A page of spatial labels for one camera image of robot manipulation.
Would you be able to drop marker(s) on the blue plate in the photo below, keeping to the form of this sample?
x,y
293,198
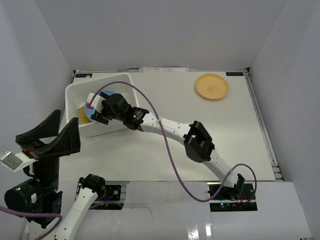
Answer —
x,y
90,111

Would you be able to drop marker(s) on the yellow orange plate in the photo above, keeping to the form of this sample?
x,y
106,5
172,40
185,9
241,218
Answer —
x,y
211,86

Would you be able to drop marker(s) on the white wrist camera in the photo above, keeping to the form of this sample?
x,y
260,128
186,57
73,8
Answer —
x,y
14,161
98,105

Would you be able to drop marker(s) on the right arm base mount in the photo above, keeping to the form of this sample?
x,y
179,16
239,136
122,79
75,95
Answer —
x,y
224,202

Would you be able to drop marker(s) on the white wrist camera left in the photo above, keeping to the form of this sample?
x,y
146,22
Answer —
x,y
14,161

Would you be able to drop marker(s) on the papers at back edge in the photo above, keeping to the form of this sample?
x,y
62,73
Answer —
x,y
163,69

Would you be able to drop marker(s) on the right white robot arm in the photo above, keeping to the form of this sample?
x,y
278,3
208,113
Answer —
x,y
197,142

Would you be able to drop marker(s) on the round bamboo tray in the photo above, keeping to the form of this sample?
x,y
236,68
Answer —
x,y
83,119

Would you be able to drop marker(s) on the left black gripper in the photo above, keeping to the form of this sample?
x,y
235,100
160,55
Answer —
x,y
46,150

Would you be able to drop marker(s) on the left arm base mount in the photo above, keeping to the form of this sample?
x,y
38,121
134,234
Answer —
x,y
112,196

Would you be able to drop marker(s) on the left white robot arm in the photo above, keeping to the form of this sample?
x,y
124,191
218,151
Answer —
x,y
38,199

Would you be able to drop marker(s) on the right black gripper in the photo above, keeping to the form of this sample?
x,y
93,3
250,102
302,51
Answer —
x,y
99,116

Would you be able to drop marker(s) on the white plastic bin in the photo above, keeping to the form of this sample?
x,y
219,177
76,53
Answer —
x,y
77,93

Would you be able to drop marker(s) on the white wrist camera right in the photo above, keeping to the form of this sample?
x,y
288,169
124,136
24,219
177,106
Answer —
x,y
98,105

